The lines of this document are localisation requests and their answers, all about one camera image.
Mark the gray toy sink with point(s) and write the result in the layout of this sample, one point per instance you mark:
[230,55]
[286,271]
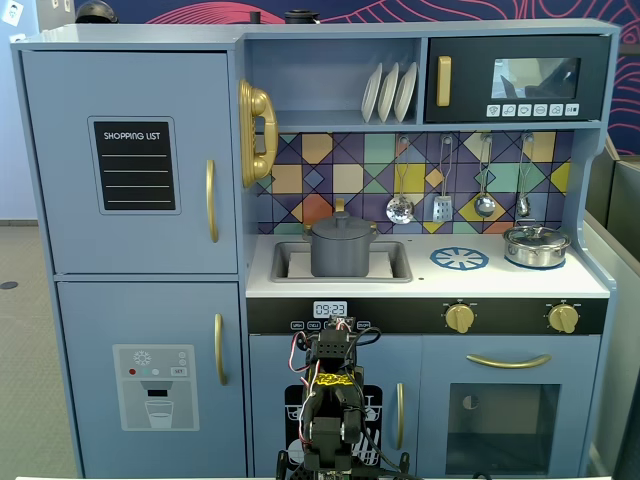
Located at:
[395,262]

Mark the gold toy telephone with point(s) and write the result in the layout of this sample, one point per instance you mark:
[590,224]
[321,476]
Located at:
[262,107]

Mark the steel skimmer spoon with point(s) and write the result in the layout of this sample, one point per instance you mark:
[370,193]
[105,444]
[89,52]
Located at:
[400,210]

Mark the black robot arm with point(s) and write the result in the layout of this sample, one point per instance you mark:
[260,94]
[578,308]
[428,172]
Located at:
[330,435]

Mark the blue toy kitchen unit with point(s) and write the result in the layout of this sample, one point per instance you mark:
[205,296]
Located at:
[325,75]

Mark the gold stove knob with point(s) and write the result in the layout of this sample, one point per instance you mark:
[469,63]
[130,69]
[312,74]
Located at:
[460,317]
[563,318]

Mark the steel ladle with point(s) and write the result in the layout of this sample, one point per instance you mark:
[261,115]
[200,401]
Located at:
[484,205]

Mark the black shopping list board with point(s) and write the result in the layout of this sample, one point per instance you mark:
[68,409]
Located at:
[135,170]

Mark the gray pot lid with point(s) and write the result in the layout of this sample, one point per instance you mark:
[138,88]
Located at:
[342,229]

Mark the gray pot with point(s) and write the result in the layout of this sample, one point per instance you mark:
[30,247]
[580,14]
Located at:
[340,257]

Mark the gold toy faucet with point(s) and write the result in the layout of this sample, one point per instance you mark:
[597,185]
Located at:
[340,204]

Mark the blue oven door with window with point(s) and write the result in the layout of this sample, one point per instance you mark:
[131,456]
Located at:
[435,400]

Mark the blue fridge door with dispenser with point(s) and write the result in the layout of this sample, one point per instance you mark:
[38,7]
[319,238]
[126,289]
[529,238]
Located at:
[90,325]

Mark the tall blue fridge door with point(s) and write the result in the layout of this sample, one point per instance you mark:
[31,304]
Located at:
[60,150]

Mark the black round device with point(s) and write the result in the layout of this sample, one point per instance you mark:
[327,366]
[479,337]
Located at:
[300,17]

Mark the blue dishwasher door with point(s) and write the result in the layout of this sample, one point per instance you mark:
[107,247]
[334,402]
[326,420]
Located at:
[270,365]

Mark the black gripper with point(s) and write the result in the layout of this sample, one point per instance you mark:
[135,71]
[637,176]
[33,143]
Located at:
[334,350]

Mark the steel slotted spatula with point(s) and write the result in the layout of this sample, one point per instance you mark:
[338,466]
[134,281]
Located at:
[443,209]

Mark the paper face picture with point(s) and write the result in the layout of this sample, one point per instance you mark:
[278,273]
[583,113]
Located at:
[13,13]

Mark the shiny steel pan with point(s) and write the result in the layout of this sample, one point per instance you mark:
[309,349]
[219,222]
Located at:
[535,254]

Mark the white toy plate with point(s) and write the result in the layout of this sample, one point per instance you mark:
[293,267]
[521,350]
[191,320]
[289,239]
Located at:
[387,95]
[406,92]
[370,95]

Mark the black toy microwave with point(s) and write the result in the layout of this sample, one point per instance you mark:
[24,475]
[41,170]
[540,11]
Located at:
[470,75]

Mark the black round floor socket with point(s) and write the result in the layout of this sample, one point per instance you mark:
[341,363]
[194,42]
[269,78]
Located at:
[8,285]

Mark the small steel spoon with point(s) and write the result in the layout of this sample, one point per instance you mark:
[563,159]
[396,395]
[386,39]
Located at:
[523,205]

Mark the small black cylinder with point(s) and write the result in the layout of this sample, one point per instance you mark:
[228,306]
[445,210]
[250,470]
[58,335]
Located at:
[255,17]

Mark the steel pan lid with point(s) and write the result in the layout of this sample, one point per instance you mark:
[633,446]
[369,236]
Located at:
[536,233]

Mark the black rounded helmet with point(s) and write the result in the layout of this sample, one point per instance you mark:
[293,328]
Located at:
[95,12]

